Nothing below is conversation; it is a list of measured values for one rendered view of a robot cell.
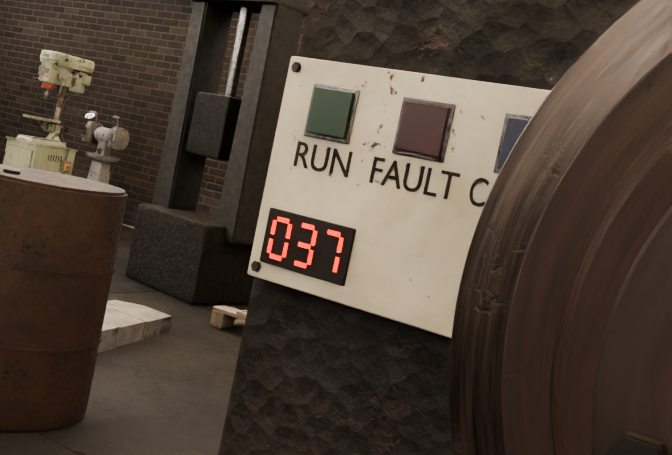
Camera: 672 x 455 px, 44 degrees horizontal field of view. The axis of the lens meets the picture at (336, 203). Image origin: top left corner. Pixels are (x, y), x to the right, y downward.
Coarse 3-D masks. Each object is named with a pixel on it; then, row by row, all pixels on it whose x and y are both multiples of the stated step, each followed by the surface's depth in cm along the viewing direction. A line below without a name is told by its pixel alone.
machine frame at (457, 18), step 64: (320, 0) 68; (384, 0) 65; (448, 0) 62; (512, 0) 60; (576, 0) 57; (384, 64) 65; (448, 64) 62; (512, 64) 59; (256, 320) 69; (320, 320) 66; (384, 320) 63; (256, 384) 69; (320, 384) 66; (384, 384) 63; (448, 384) 60; (256, 448) 69; (320, 448) 66; (384, 448) 63; (448, 448) 60
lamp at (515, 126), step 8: (512, 120) 56; (520, 120) 56; (528, 120) 56; (512, 128) 56; (520, 128) 56; (504, 136) 57; (512, 136) 56; (504, 144) 57; (512, 144) 56; (504, 152) 57; (504, 160) 57
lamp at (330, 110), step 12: (324, 96) 64; (336, 96) 64; (348, 96) 63; (312, 108) 65; (324, 108) 64; (336, 108) 64; (348, 108) 63; (312, 120) 65; (324, 120) 64; (336, 120) 64; (348, 120) 63; (312, 132) 65; (324, 132) 64; (336, 132) 64
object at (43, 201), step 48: (0, 192) 285; (48, 192) 286; (96, 192) 297; (0, 240) 285; (48, 240) 288; (96, 240) 300; (0, 288) 286; (48, 288) 290; (96, 288) 305; (0, 336) 287; (48, 336) 293; (96, 336) 313; (0, 384) 288; (48, 384) 296
